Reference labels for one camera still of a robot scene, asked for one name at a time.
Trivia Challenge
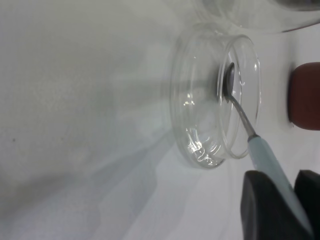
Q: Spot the clear round glass lid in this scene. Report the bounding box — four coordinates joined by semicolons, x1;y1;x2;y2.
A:
169;21;262;171

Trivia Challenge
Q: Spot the metal spoon pale blue handle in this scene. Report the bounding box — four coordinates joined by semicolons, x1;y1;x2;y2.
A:
222;62;314;240

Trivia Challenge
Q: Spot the red ceramic mug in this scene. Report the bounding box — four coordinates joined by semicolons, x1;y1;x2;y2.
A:
286;62;320;131

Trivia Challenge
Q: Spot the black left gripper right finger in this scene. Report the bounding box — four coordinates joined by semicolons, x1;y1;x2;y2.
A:
294;169;320;240

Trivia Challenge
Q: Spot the clear double-wall glass cup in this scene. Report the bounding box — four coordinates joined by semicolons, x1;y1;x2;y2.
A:
199;0;320;36

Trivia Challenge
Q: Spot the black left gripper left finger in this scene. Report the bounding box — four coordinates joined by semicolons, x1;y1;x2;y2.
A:
239;170;315;240

